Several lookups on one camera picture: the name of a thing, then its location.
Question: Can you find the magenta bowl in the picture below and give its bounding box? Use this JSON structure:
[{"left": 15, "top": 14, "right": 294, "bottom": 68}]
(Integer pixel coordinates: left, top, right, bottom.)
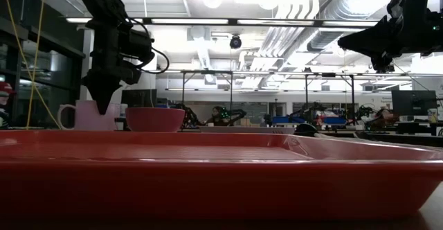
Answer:
[{"left": 125, "top": 107, "right": 186, "bottom": 133}]

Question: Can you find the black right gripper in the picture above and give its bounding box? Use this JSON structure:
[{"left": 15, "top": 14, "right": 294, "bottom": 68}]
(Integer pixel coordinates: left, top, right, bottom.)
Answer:
[{"left": 337, "top": 0, "right": 443, "bottom": 73}]

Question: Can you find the light pink mug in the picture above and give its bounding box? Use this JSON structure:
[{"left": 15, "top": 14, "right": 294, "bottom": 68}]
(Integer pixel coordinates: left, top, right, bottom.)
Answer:
[{"left": 57, "top": 100, "right": 121, "bottom": 132}]

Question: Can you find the red plastic tray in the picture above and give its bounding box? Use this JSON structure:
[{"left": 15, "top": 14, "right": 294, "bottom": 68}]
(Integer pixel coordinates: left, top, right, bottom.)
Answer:
[{"left": 0, "top": 130, "right": 443, "bottom": 221}]

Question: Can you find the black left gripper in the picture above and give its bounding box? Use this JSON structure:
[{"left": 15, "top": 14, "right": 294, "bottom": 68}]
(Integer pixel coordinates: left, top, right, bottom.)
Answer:
[{"left": 82, "top": 17, "right": 142, "bottom": 116}]

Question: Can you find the dark computer monitor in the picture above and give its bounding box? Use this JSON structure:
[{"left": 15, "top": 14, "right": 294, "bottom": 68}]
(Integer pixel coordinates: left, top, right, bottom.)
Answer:
[
  {"left": 120, "top": 89, "right": 157, "bottom": 108},
  {"left": 391, "top": 90, "right": 437, "bottom": 116}
]

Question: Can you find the silver ventilation duct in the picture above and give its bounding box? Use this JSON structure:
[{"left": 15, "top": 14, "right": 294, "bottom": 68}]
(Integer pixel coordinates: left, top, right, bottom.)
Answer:
[{"left": 306, "top": 0, "right": 392, "bottom": 53}]

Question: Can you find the black rail with light strips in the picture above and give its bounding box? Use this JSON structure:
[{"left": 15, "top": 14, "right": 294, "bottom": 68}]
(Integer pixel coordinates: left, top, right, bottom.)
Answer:
[{"left": 65, "top": 17, "right": 381, "bottom": 28}]

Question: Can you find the blue bin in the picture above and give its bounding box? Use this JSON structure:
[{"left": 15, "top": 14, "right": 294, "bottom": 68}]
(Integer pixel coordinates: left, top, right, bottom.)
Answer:
[{"left": 271, "top": 115, "right": 347, "bottom": 126}]

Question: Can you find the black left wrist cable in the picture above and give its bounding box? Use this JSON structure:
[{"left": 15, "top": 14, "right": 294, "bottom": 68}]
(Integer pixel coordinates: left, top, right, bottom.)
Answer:
[{"left": 126, "top": 17, "right": 170, "bottom": 75}]

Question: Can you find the black aluminium table frame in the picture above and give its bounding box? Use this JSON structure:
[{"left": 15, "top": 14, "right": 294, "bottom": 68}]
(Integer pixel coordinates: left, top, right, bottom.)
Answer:
[{"left": 352, "top": 130, "right": 443, "bottom": 148}]

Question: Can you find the person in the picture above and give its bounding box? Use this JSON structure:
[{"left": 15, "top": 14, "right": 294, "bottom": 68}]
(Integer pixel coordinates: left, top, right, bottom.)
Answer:
[{"left": 0, "top": 80, "right": 17, "bottom": 130}]

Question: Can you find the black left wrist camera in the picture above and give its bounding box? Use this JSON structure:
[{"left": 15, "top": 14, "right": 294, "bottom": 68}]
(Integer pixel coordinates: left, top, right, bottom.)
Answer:
[{"left": 129, "top": 28, "right": 156, "bottom": 68}]

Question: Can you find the yellow cable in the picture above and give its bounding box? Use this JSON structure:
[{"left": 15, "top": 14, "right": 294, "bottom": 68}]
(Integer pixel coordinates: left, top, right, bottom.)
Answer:
[{"left": 1, "top": 0, "right": 62, "bottom": 130}]

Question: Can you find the black workstation frame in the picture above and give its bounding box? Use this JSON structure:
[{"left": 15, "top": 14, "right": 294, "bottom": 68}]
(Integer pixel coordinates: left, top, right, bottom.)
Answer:
[
  {"left": 304, "top": 72, "right": 356, "bottom": 120},
  {"left": 179, "top": 69, "right": 235, "bottom": 117}
]

